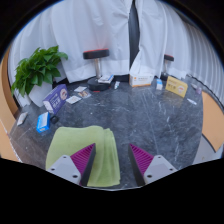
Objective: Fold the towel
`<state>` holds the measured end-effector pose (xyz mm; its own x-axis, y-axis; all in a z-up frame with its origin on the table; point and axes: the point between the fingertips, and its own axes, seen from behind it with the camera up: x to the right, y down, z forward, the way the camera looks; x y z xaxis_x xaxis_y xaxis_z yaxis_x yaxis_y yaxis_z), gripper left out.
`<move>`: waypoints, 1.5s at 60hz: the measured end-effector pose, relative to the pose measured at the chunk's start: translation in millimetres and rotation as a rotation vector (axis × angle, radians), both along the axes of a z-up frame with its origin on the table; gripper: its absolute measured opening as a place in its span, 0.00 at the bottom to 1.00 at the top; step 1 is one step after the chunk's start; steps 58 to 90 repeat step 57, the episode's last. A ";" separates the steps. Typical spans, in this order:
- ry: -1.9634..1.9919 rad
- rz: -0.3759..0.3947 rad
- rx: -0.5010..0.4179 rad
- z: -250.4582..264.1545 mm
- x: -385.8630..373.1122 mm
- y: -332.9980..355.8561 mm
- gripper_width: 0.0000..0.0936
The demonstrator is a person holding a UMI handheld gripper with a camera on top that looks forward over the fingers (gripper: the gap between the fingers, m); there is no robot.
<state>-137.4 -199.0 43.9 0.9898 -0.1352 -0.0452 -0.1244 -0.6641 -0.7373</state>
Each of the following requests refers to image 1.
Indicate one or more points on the white curtain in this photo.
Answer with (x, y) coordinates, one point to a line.
(86, 30)
(173, 33)

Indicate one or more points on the small white bottle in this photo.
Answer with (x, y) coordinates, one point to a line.
(159, 85)

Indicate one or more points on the yellow sign card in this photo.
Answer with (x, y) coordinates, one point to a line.
(176, 86)

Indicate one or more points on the small white stick packet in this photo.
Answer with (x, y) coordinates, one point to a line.
(117, 85)

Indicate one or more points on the black stool with red rim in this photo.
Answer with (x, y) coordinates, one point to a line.
(168, 58)
(96, 54)

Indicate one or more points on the small white flat packet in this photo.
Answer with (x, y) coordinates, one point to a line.
(192, 101)

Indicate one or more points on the white and orange tissue box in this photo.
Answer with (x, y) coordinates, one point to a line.
(141, 80)

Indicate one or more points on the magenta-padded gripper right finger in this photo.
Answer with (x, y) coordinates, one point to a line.
(159, 166)

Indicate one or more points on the blue tissue packet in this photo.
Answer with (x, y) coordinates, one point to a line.
(43, 122)

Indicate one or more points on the purple cardboard box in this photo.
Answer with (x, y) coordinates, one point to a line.
(56, 99)

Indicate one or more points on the white printed card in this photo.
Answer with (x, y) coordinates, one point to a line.
(80, 89)
(73, 99)

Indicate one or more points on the light green towel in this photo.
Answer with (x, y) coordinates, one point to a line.
(76, 138)

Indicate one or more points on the brown printed card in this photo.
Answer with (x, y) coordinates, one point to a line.
(84, 94)

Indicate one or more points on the white booklet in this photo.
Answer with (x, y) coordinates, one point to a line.
(106, 79)

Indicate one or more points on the white plastic packet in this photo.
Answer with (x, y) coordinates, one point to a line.
(22, 118)

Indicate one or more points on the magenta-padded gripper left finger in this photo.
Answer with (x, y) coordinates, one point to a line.
(65, 166)

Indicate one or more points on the green plant in white pot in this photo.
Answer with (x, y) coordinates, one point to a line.
(35, 71)

